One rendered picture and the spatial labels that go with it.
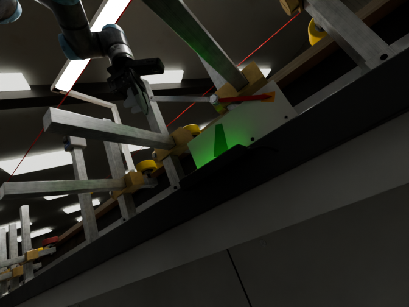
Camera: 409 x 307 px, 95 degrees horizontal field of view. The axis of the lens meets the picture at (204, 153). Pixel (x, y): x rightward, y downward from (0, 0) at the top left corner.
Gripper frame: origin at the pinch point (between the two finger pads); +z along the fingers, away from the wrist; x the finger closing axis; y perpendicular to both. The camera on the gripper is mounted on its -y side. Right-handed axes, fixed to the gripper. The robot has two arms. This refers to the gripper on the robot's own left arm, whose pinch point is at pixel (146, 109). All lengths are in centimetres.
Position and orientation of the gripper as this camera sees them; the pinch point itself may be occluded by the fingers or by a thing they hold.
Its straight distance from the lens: 56.5
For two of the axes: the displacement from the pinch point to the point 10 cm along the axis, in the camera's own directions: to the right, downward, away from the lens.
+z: 3.9, 8.6, -3.4
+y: -8.9, 4.5, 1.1
